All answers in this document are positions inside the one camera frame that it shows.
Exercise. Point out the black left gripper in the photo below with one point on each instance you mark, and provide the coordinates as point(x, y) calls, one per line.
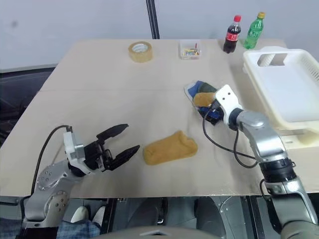
point(96, 156)

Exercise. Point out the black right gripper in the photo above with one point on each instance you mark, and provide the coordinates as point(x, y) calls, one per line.
point(211, 119)

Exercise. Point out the small yellow sock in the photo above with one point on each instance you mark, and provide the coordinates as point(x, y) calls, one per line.
point(204, 98)

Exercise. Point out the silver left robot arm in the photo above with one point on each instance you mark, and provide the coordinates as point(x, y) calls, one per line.
point(47, 179)

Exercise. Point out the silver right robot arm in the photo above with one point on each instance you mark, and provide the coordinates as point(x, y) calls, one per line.
point(269, 142)

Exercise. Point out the dark green sock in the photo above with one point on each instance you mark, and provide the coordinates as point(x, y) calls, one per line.
point(208, 87)

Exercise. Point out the blue and white sock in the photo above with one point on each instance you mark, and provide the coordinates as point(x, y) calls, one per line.
point(192, 91)

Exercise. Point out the large yellow sock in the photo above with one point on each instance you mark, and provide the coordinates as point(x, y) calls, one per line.
point(170, 148)

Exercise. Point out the white plastic basket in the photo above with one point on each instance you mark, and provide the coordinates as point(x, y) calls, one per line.
point(281, 84)
point(299, 140)

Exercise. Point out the colourful small clips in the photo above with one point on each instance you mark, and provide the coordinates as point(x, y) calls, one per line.
point(191, 52)

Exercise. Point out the clear plastic box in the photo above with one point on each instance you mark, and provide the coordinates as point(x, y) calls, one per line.
point(190, 49)

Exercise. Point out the white shoe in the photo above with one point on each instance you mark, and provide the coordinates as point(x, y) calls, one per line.
point(99, 215)
point(79, 214)

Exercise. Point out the cola bottle red cap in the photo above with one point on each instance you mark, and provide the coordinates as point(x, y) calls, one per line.
point(232, 36)

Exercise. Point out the brown packing tape roll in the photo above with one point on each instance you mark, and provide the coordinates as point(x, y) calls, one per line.
point(140, 52)

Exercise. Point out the grey curved metal panel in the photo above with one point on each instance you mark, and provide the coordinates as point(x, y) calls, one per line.
point(224, 211)

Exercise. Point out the blue jeans leg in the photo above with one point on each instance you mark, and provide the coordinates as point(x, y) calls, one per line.
point(74, 227)

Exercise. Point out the green soda bottle yellow cap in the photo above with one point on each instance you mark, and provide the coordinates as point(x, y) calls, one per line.
point(254, 32)

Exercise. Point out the black vertical pole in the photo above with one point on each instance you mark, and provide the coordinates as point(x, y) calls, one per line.
point(153, 18)

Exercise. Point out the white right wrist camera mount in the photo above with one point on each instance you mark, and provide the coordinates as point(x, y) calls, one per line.
point(225, 98)

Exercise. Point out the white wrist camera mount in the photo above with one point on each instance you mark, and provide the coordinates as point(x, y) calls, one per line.
point(225, 98)
point(68, 144)

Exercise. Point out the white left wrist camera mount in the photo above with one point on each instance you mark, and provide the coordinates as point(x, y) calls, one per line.
point(68, 144)

